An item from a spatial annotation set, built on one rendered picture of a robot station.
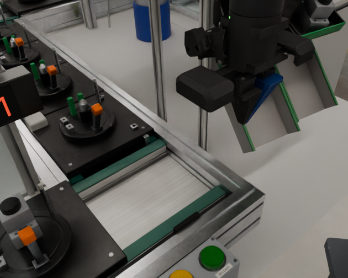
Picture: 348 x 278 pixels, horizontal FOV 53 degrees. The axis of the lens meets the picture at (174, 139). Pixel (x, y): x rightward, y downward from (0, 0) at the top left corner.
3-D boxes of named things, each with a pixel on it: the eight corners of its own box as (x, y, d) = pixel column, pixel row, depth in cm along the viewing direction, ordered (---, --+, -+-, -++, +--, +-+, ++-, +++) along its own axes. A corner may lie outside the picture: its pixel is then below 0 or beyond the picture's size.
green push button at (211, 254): (228, 262, 60) (228, 256, 59) (211, 276, 58) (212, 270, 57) (212, 247, 62) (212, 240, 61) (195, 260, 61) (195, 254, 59)
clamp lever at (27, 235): (48, 260, 56) (34, 232, 51) (36, 268, 55) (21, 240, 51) (40, 246, 58) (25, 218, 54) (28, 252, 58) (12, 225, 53)
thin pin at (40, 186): (55, 215, 65) (42, 184, 59) (51, 217, 64) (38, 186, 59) (53, 212, 65) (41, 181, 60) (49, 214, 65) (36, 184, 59)
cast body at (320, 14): (322, 33, 74) (341, 7, 68) (304, 33, 73) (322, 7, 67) (309, 5, 77) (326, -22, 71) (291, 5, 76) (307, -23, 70)
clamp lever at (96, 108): (102, 127, 83) (103, 108, 77) (95, 131, 83) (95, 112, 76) (94, 116, 85) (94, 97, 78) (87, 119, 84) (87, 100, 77)
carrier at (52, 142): (154, 134, 88) (150, 92, 80) (68, 180, 77) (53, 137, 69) (106, 96, 103) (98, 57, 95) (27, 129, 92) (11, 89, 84)
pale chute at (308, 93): (325, 108, 87) (338, 104, 83) (285, 126, 83) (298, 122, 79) (283, 6, 88) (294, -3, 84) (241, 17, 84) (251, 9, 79)
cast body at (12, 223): (43, 235, 57) (30, 208, 53) (17, 251, 55) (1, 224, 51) (25, 205, 62) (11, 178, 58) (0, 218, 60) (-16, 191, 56)
